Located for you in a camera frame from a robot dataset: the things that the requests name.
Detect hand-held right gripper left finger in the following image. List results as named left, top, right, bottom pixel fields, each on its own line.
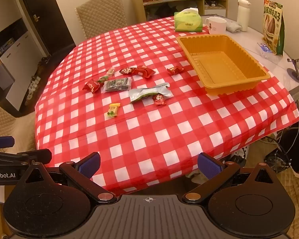
left=21, top=151, right=117, bottom=203

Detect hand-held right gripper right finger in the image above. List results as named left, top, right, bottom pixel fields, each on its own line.
left=182, top=152, right=278, bottom=203

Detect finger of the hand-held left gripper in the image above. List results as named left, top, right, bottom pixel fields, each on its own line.
left=0, top=149, right=52, bottom=166
left=0, top=136, right=15, bottom=148

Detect yellow green candy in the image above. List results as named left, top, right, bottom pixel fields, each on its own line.
left=107, top=103, right=120, bottom=117

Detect dark speckled snack packet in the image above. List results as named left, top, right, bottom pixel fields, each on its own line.
left=101, top=77, right=132, bottom=93

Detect silver green snack packet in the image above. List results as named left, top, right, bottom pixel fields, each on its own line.
left=129, top=82, right=172, bottom=104

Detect orange plastic tray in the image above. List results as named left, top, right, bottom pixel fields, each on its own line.
left=176, top=34, right=271, bottom=95

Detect large red snack packet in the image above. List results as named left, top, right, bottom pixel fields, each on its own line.
left=132, top=65, right=156, bottom=77

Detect red checkered tablecloth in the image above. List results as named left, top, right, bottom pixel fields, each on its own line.
left=35, top=16, right=299, bottom=197

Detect black cooling fan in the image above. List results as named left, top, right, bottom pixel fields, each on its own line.
left=264, top=149, right=293, bottom=173

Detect white cabinet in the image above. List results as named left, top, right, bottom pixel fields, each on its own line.
left=0, top=17, right=51, bottom=117

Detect grey figure stand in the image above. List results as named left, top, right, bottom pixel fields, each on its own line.
left=286, top=58, right=299, bottom=82

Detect blue white plastic packet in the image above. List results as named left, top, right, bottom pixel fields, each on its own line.
left=257, top=42, right=277, bottom=59

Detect dark wooden door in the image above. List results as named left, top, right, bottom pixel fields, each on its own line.
left=13, top=0, right=76, bottom=58

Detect white mug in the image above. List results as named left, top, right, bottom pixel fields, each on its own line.
left=205, top=16, right=228, bottom=35

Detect grey cloth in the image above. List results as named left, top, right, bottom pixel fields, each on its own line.
left=225, top=21, right=243, bottom=33

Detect green tissue box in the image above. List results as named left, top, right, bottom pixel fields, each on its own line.
left=174, top=8, right=203, bottom=32

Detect green standing snack bag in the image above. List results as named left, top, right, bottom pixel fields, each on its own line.
left=262, top=0, right=286, bottom=56

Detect white thermos bottle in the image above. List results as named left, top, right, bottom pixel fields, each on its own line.
left=237, top=0, right=252, bottom=32

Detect wooden shelf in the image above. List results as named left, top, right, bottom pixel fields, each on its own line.
left=130, top=0, right=229, bottom=22

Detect black cables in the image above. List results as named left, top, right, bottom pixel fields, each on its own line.
left=273, top=100, right=299, bottom=161

